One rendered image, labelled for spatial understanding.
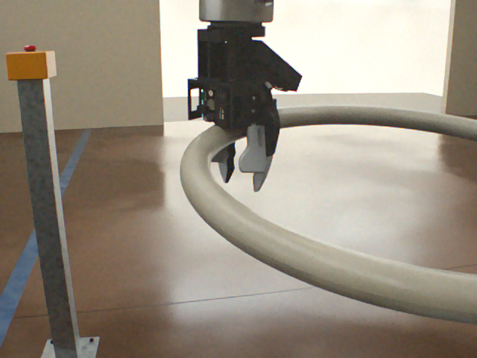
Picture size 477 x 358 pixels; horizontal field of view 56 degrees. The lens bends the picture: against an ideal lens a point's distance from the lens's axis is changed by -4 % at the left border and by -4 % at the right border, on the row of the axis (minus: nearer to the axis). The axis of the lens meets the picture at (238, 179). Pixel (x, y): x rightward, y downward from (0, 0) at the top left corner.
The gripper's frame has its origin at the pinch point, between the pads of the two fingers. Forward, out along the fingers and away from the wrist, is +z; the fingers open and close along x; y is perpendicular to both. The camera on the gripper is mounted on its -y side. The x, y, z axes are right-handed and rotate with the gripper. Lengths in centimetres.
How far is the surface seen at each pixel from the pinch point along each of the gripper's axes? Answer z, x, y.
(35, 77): -3, -93, -21
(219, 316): 100, -68, -74
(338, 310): 99, -31, -109
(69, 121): 123, -504, -282
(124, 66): 55, -460, -344
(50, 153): 21, -93, -23
